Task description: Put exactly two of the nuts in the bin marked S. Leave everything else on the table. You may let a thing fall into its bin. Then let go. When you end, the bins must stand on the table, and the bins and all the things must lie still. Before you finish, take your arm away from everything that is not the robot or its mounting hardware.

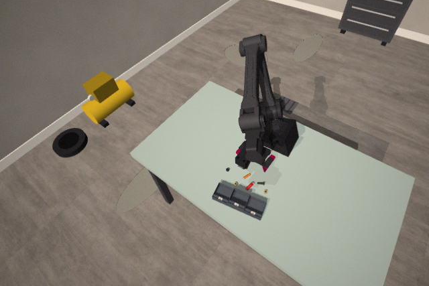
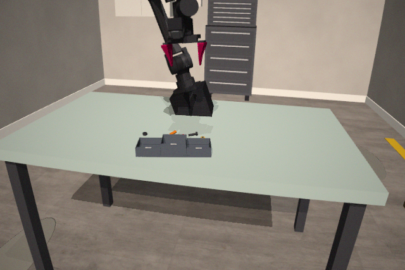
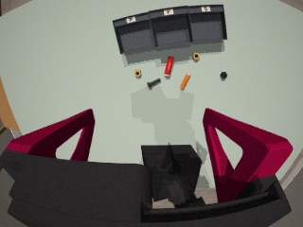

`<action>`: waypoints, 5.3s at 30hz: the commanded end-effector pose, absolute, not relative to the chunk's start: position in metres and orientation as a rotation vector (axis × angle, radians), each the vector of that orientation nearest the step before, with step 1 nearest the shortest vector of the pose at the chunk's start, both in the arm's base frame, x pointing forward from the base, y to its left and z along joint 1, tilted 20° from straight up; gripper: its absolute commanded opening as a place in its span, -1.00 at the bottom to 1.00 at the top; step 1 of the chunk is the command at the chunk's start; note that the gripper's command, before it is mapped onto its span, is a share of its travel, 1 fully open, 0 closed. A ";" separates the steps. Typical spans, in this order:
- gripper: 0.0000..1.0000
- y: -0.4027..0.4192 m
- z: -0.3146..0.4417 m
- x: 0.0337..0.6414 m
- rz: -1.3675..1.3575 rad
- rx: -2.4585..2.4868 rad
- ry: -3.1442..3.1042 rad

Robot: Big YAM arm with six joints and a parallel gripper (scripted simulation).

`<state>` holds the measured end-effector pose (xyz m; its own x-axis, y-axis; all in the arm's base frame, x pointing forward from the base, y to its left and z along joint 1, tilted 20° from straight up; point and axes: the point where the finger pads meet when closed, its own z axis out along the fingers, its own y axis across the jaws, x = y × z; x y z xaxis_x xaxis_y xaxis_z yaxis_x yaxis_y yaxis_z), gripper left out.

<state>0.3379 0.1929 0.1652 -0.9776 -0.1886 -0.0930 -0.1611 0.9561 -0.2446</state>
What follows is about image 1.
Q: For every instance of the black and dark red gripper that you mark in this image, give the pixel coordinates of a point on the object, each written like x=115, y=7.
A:
x=266, y=152

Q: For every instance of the grey three-compartment bin rack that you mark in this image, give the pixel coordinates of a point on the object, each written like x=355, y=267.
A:
x=239, y=200

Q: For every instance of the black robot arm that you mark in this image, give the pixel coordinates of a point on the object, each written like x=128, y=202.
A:
x=253, y=123

